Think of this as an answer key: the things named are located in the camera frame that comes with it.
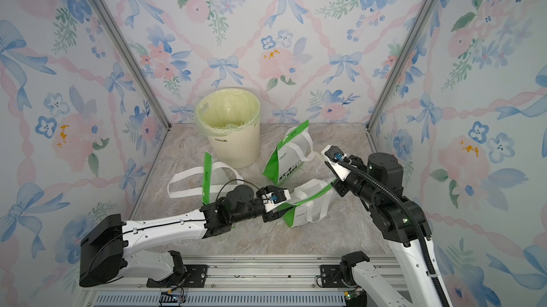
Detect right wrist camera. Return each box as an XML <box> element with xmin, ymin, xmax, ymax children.
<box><xmin>321</xmin><ymin>145</ymin><xmax>357</xmax><ymax>182</ymax></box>

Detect green white paper bag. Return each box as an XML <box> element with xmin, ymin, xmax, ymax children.
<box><xmin>167</xmin><ymin>153</ymin><xmax>244</xmax><ymax>204</ymax></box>
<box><xmin>263</xmin><ymin>120</ymin><xmax>316</xmax><ymax>186</ymax></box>
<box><xmin>279</xmin><ymin>179</ymin><xmax>335</xmax><ymax>228</ymax></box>

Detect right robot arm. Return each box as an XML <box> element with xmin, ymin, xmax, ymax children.
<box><xmin>323</xmin><ymin>146</ymin><xmax>452</xmax><ymax>306</ymax></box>

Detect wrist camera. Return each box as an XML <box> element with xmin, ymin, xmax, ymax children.
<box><xmin>261</xmin><ymin>190</ymin><xmax>291</xmax><ymax>213</ymax></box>
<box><xmin>321</xmin><ymin>145</ymin><xmax>357</xmax><ymax>182</ymax></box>

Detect right aluminium corner post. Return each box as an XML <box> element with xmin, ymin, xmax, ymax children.
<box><xmin>366</xmin><ymin>0</ymin><xmax>439</xmax><ymax>133</ymax></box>

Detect cream plastic trash bin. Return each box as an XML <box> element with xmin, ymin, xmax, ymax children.
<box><xmin>204</xmin><ymin>122</ymin><xmax>260</xmax><ymax>169</ymax></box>

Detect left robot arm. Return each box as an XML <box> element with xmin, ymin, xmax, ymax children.
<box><xmin>79</xmin><ymin>184</ymin><xmax>291</xmax><ymax>288</ymax></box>

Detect left aluminium corner post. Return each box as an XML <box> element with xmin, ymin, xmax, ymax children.
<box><xmin>90</xmin><ymin>0</ymin><xmax>172</xmax><ymax>130</ymax></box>

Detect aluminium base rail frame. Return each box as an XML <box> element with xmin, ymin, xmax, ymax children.
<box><xmin>72</xmin><ymin>254</ymin><xmax>450</xmax><ymax>307</ymax></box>

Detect aluminium corner post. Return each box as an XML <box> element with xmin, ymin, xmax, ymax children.
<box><xmin>90</xmin><ymin>0</ymin><xmax>172</xmax><ymax>130</ymax></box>
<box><xmin>366</xmin><ymin>0</ymin><xmax>439</xmax><ymax>133</ymax></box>

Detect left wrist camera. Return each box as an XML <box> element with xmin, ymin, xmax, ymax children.
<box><xmin>261</xmin><ymin>190</ymin><xmax>291</xmax><ymax>213</ymax></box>

